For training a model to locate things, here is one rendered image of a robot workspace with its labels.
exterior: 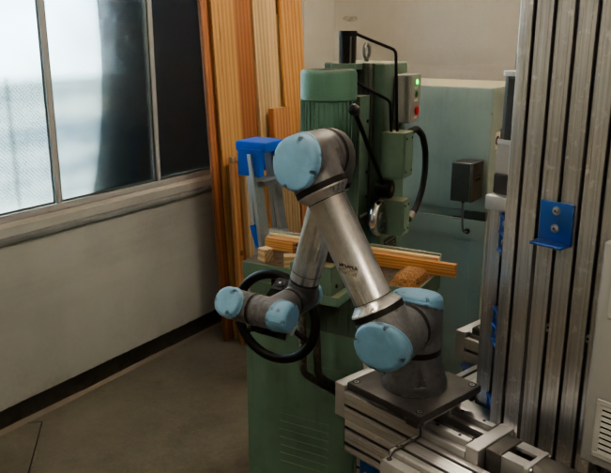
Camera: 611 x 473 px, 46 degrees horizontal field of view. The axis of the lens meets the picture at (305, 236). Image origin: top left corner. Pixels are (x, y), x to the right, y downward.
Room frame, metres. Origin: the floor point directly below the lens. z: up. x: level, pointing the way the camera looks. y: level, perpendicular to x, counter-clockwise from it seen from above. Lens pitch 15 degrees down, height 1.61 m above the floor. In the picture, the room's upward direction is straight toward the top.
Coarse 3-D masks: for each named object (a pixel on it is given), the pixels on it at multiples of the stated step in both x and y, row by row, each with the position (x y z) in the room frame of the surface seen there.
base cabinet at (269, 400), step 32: (288, 352) 2.17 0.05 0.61; (352, 352) 2.07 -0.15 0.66; (256, 384) 2.23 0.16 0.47; (288, 384) 2.17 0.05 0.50; (256, 416) 2.23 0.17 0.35; (288, 416) 2.17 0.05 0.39; (320, 416) 2.12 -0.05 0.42; (256, 448) 2.23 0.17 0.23; (288, 448) 2.17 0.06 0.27; (320, 448) 2.11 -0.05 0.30
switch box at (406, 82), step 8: (400, 80) 2.47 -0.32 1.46; (408, 80) 2.46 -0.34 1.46; (400, 88) 2.47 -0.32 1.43; (408, 88) 2.45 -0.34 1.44; (416, 88) 2.49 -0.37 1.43; (400, 96) 2.47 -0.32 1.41; (408, 96) 2.45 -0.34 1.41; (400, 104) 2.47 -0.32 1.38; (408, 104) 2.45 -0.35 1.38; (416, 104) 2.50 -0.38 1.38; (400, 112) 2.47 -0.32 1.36; (408, 112) 2.45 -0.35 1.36; (400, 120) 2.47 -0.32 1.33; (408, 120) 2.45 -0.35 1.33; (416, 120) 2.51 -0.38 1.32
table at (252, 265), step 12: (276, 252) 2.34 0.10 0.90; (288, 252) 2.34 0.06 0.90; (252, 264) 2.23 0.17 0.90; (264, 264) 2.22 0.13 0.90; (276, 264) 2.22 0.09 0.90; (384, 276) 2.10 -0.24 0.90; (432, 276) 2.10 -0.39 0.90; (396, 288) 2.00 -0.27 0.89; (432, 288) 2.09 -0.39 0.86; (324, 300) 2.01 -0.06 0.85; (336, 300) 1.99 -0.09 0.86
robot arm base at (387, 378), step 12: (420, 360) 1.50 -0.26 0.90; (432, 360) 1.50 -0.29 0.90; (396, 372) 1.51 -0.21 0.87; (408, 372) 1.49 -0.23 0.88; (420, 372) 1.49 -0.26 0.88; (432, 372) 1.50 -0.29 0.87; (444, 372) 1.53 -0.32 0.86; (384, 384) 1.53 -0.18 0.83; (396, 384) 1.50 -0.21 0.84; (408, 384) 1.49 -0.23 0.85; (420, 384) 1.49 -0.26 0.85; (432, 384) 1.49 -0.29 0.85; (444, 384) 1.51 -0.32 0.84; (408, 396) 1.48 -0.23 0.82; (420, 396) 1.48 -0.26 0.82; (432, 396) 1.49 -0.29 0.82
